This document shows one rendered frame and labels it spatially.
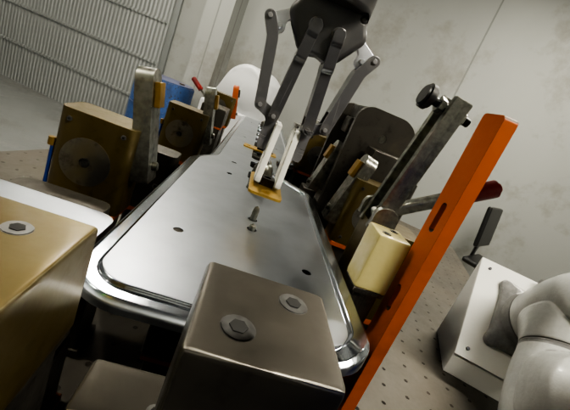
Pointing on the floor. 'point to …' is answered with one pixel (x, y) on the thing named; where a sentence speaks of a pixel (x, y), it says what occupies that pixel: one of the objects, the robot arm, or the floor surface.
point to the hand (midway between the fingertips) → (276, 154)
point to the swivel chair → (483, 234)
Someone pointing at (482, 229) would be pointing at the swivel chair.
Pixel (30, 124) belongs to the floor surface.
